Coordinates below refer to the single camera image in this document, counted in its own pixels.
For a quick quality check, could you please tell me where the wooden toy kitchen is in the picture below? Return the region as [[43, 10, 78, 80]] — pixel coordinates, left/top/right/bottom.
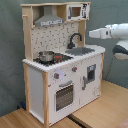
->
[[22, 2, 105, 128]]

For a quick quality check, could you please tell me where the right red stove knob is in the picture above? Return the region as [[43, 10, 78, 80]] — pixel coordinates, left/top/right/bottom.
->
[[71, 66, 78, 73]]

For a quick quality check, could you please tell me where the white toy microwave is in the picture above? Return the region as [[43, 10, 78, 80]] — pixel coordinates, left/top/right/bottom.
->
[[67, 3, 90, 21]]

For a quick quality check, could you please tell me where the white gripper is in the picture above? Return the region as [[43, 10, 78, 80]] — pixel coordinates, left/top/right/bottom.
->
[[89, 28, 110, 39]]

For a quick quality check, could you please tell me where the red stove knob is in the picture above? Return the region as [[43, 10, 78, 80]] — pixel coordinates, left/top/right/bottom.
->
[[71, 66, 78, 73], [54, 73, 60, 79]]

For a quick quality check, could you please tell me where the grey toy sink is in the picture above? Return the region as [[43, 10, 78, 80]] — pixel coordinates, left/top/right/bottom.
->
[[66, 47, 94, 56]]

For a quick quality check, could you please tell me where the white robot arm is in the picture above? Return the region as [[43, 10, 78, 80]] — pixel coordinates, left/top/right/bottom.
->
[[89, 23, 128, 60]]

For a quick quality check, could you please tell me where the grey ice dispenser panel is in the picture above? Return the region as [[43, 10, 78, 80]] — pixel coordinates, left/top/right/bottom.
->
[[87, 65, 96, 83]]

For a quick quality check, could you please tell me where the grey cabinet door handle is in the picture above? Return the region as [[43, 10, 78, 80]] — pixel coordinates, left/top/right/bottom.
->
[[82, 76, 86, 90]]

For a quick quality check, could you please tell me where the black toy faucet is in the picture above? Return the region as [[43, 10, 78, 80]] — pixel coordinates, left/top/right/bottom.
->
[[67, 33, 82, 49]]

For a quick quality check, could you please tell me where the left red stove knob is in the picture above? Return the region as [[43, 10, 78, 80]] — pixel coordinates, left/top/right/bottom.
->
[[54, 73, 60, 79]]

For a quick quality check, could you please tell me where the silver toy cooking pot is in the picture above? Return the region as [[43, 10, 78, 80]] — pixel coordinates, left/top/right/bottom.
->
[[39, 51, 54, 62]]

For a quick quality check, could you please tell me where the black toy stovetop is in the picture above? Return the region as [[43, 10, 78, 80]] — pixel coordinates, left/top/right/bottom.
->
[[35, 53, 71, 67]]

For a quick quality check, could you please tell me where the toy oven door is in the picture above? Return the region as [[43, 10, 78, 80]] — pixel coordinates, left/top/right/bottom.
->
[[55, 81, 74, 111]]

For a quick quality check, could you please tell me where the grey range hood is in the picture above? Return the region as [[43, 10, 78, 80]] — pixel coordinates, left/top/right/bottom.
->
[[34, 6, 64, 27]]

